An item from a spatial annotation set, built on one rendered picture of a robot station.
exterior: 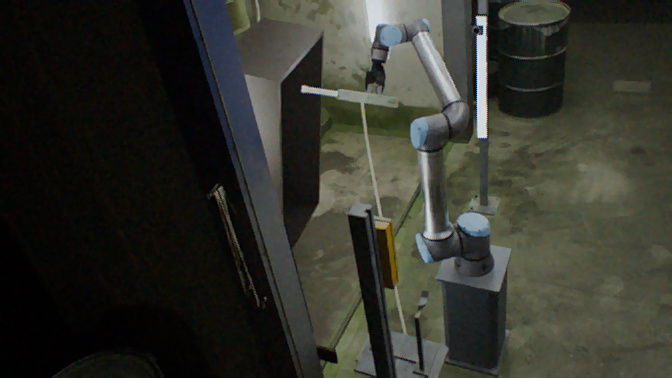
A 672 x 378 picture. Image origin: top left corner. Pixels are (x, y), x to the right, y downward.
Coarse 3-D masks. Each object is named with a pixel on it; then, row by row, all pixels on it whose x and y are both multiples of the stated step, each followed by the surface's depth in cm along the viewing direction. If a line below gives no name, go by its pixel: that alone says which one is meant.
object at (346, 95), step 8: (304, 88) 270; (312, 88) 271; (336, 96) 276; (344, 96) 274; (352, 96) 275; (360, 96) 276; (368, 96) 277; (376, 96) 278; (384, 96) 279; (376, 104) 279; (384, 104) 279; (392, 104) 280
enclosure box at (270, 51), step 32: (256, 32) 289; (288, 32) 290; (320, 32) 292; (256, 64) 262; (288, 64) 264; (320, 64) 309; (256, 96) 260; (288, 96) 329; (320, 96) 320; (288, 128) 343; (320, 128) 334; (288, 160) 358; (288, 192) 375; (288, 224) 354
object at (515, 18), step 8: (512, 8) 492; (520, 8) 490; (528, 8) 487; (536, 8) 484; (544, 8) 481; (552, 8) 479; (560, 8) 475; (504, 16) 479; (512, 16) 478; (520, 16) 475; (528, 16) 472; (536, 16) 469; (544, 16) 467; (552, 16) 465; (560, 16) 461
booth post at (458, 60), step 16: (448, 0) 421; (464, 0) 416; (448, 16) 428; (464, 16) 423; (448, 32) 436; (464, 32) 430; (448, 48) 443; (464, 48) 438; (448, 64) 451; (464, 64) 445; (464, 80) 453; (464, 96) 462; (464, 128) 479
